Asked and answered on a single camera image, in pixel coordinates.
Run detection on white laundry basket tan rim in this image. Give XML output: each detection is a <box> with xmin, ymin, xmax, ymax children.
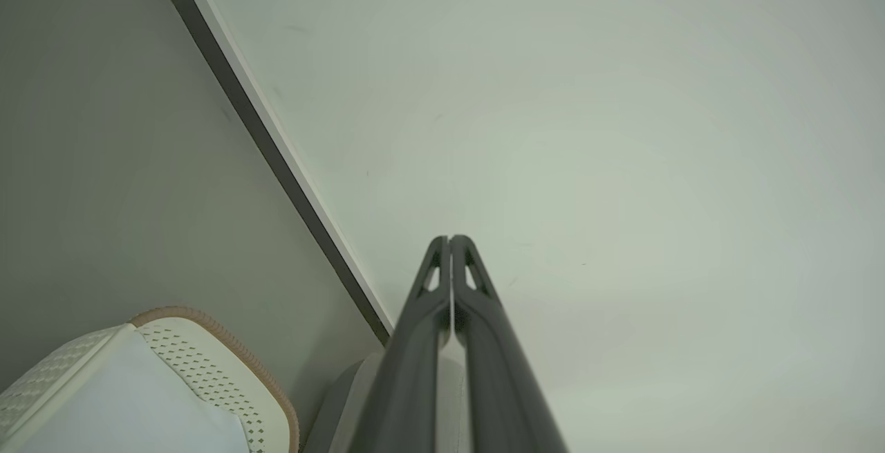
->
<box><xmin>0</xmin><ymin>306</ymin><xmax>300</xmax><ymax>453</ymax></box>

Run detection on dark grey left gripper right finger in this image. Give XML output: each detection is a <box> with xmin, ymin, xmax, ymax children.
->
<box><xmin>451</xmin><ymin>234</ymin><xmax>569</xmax><ymax>453</ymax></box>

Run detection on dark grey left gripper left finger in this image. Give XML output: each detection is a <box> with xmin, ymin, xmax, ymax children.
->
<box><xmin>349</xmin><ymin>235</ymin><xmax>452</xmax><ymax>453</ymax></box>

